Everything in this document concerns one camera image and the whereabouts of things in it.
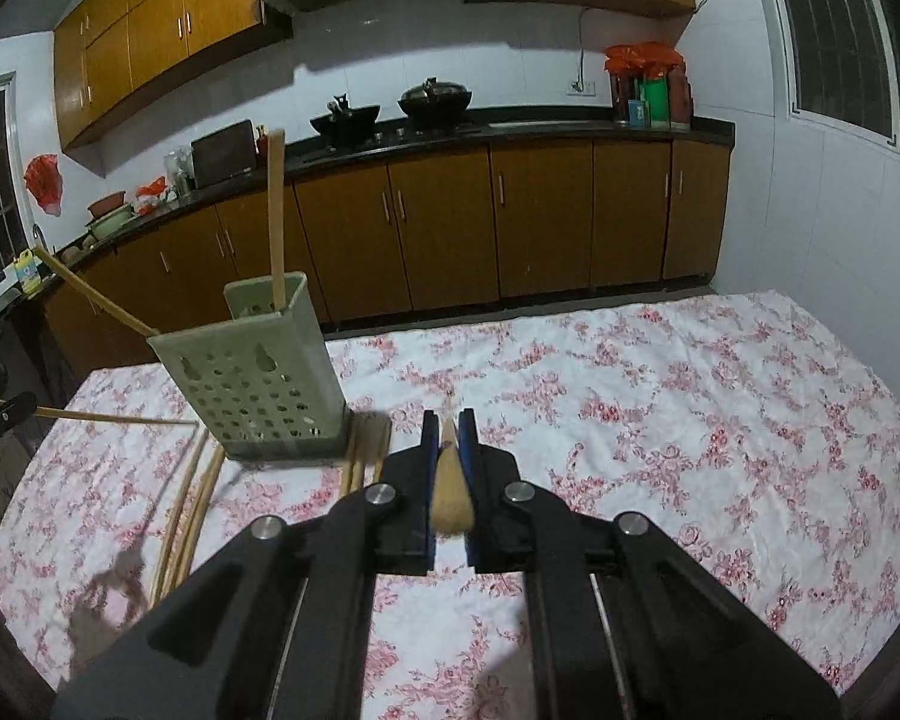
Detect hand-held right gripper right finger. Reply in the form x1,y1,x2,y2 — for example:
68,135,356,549
456,408,850,720

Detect large barred window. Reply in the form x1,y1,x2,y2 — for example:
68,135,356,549
765,0,900,158

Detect wooden cabinets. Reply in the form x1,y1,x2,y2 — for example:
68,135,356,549
52,0,697,151
41,136,732,391

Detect large black lidded wok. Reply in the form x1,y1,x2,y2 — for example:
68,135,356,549
397,77,473,125

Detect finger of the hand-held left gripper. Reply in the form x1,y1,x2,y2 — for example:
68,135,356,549
0,392,37,460

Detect small crumpled red plastic bag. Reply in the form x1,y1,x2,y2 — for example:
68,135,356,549
135,176,170,215

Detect black gas stove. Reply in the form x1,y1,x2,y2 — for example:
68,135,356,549
300,122,488,163

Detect white chopstick holder box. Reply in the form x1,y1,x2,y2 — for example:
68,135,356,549
147,271,353,464

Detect large red plastic bag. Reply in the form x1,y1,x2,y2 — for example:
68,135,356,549
605,41,683,80

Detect green packet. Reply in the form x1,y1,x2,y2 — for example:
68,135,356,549
641,79,672,128

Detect wooden lower cabinets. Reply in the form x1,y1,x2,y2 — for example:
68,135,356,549
41,136,732,391

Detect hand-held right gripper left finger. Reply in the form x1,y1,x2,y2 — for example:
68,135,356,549
49,409,437,720

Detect yellow detergent bottle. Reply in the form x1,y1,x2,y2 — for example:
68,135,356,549
15,247,44,295

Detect black kitchen countertop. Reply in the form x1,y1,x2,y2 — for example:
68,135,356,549
45,106,736,271

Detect wooden upper cabinets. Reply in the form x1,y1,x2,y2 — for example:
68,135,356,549
52,0,697,151

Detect grey power cable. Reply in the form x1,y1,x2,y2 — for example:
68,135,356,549
574,0,736,91

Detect dark wooden cutting board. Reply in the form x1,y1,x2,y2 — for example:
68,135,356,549
191,120,257,188

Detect small black lidded wok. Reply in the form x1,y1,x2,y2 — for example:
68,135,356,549
310,94,382,145

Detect hanging red plastic bag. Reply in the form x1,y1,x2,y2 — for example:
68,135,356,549
24,154,62,217

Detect pink floral tablecloth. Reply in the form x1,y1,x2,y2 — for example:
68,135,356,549
0,289,900,720

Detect clear glass jars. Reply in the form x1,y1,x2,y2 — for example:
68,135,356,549
166,146,196,196

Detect green basin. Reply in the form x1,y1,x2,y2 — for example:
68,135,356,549
84,206,136,241

